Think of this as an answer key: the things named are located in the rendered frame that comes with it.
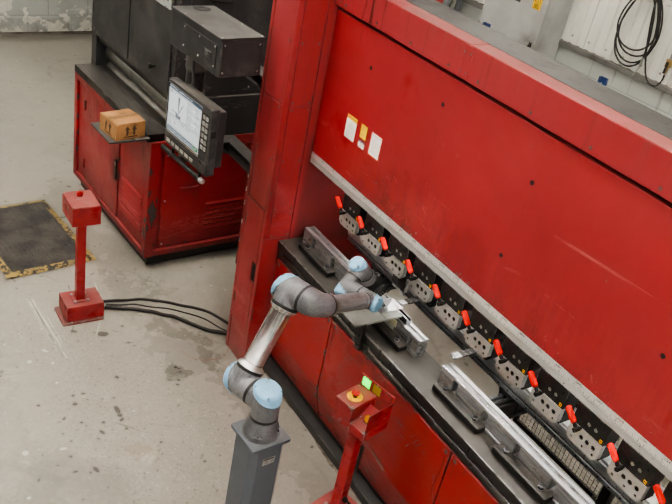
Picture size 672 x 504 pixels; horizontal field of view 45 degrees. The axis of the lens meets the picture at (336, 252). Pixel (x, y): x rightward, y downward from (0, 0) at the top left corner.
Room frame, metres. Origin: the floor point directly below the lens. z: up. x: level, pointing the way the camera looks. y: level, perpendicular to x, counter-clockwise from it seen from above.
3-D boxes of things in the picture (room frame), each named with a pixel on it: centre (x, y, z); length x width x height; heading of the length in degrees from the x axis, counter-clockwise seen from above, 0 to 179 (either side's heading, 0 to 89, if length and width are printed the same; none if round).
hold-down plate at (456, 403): (2.70, -0.65, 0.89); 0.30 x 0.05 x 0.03; 38
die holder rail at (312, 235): (3.65, 0.02, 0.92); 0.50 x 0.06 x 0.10; 38
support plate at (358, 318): (3.13, -0.20, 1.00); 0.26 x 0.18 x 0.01; 128
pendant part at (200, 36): (3.93, 0.81, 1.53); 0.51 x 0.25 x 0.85; 43
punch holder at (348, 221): (3.55, -0.06, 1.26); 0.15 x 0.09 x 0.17; 38
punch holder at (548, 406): (2.45, -0.92, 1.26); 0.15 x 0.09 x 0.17; 38
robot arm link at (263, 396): (2.44, 0.15, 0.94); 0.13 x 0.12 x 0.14; 55
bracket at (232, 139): (4.08, 0.69, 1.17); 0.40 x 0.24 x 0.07; 38
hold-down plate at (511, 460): (2.39, -0.89, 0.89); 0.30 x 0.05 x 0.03; 38
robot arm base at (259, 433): (2.44, 0.15, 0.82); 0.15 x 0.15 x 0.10
